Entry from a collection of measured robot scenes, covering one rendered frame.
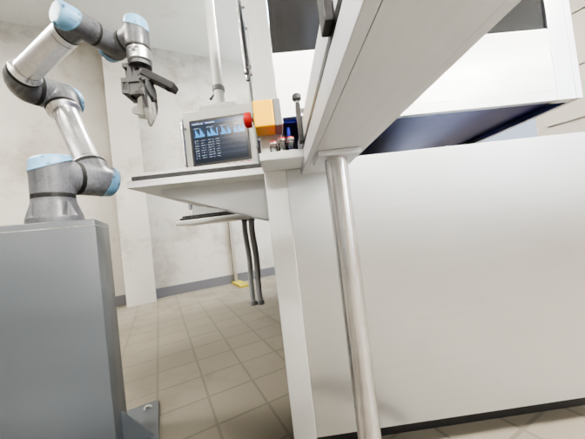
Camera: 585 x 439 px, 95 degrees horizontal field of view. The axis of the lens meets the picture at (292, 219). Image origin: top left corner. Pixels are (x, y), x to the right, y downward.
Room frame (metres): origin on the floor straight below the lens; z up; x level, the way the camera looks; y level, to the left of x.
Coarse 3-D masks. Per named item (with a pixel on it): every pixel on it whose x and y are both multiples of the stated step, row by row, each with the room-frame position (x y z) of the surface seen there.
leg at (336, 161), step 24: (336, 168) 0.56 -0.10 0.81; (336, 192) 0.57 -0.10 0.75; (336, 216) 0.57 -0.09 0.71; (336, 240) 0.58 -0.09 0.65; (360, 288) 0.57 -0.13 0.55; (360, 312) 0.56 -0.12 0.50; (360, 336) 0.56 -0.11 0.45; (360, 360) 0.56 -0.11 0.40; (360, 384) 0.56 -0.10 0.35; (360, 408) 0.57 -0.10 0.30; (360, 432) 0.57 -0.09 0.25
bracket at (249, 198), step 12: (252, 180) 0.87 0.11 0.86; (264, 180) 0.88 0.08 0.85; (168, 192) 0.86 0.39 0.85; (180, 192) 0.86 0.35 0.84; (192, 192) 0.87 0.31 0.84; (204, 192) 0.87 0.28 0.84; (216, 192) 0.87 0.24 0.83; (228, 192) 0.87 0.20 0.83; (240, 192) 0.87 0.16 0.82; (252, 192) 0.87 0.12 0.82; (264, 192) 0.88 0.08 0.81; (204, 204) 0.87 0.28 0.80; (216, 204) 0.87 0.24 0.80; (228, 204) 0.87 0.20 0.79; (240, 204) 0.87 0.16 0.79; (252, 204) 0.87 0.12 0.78; (264, 204) 0.88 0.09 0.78; (264, 216) 0.88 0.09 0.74
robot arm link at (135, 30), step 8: (128, 16) 0.85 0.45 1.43; (136, 16) 0.85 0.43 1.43; (128, 24) 0.85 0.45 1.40; (136, 24) 0.85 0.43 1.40; (144, 24) 0.87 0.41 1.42; (120, 32) 0.86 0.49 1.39; (128, 32) 0.85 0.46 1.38; (136, 32) 0.85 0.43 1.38; (144, 32) 0.87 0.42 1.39; (120, 40) 0.87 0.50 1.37; (128, 40) 0.85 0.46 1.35; (136, 40) 0.85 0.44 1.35; (144, 40) 0.87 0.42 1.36
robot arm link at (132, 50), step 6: (126, 48) 0.86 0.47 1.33; (132, 48) 0.84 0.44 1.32; (138, 48) 0.85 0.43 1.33; (144, 48) 0.86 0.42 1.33; (126, 54) 0.86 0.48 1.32; (132, 54) 0.85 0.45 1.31; (138, 54) 0.85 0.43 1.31; (144, 54) 0.86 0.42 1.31; (150, 54) 0.88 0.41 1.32; (150, 60) 0.88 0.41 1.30
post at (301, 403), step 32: (256, 0) 0.78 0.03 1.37; (256, 32) 0.78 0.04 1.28; (256, 64) 0.78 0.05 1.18; (256, 96) 0.78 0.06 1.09; (288, 224) 0.78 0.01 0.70; (288, 256) 0.78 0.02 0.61; (288, 288) 0.78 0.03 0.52; (288, 320) 0.78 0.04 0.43; (288, 352) 0.78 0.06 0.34; (288, 384) 0.78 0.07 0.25
